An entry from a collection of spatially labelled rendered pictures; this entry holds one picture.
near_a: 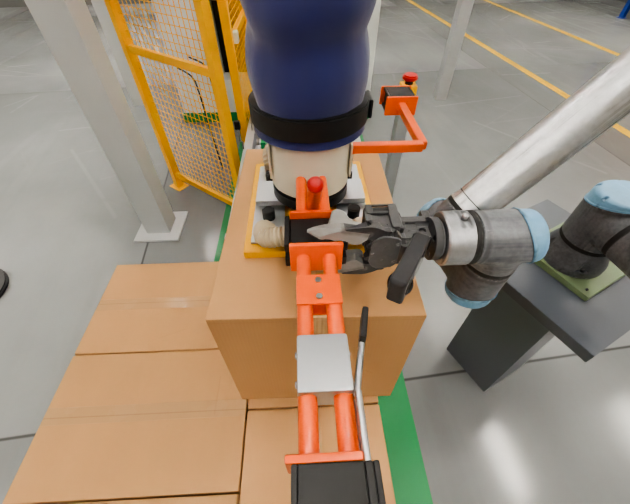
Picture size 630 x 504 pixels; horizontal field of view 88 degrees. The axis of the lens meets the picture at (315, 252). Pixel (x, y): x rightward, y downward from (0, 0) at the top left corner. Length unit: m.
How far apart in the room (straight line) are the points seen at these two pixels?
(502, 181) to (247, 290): 0.52
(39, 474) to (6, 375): 1.07
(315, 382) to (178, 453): 0.77
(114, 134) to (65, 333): 1.10
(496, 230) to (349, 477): 0.39
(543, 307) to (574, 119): 0.63
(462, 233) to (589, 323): 0.76
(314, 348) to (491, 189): 0.47
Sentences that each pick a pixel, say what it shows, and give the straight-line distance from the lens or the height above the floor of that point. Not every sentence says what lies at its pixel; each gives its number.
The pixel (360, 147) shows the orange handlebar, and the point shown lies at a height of 1.20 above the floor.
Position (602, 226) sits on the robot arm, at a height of 0.98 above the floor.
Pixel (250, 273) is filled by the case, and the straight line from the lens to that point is 0.66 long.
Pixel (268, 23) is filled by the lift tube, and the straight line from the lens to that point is 0.55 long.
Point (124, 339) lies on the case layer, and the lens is 1.34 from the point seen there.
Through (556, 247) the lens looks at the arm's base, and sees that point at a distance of 1.28.
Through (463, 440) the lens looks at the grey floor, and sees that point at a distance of 1.74.
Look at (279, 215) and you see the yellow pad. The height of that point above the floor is 1.09.
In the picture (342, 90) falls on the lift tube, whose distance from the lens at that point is 0.57.
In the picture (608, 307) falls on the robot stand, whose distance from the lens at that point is 1.32.
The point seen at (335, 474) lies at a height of 1.23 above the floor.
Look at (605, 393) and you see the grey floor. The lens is 2.16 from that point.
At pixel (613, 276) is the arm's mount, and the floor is 0.78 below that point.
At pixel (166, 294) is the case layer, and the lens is 1.39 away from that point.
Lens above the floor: 1.57
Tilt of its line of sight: 47 degrees down
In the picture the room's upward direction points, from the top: straight up
